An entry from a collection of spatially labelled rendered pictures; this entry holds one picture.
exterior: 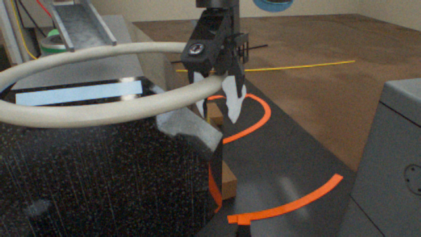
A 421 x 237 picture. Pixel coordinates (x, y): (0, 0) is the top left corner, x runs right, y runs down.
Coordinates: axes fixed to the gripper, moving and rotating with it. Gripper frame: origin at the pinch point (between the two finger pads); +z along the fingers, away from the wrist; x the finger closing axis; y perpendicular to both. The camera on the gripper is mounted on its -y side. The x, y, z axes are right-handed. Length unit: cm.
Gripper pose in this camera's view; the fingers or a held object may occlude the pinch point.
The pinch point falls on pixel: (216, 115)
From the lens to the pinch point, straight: 53.3
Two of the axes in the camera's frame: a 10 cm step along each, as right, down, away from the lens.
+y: 4.5, -3.9, 8.1
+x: -8.9, -1.5, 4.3
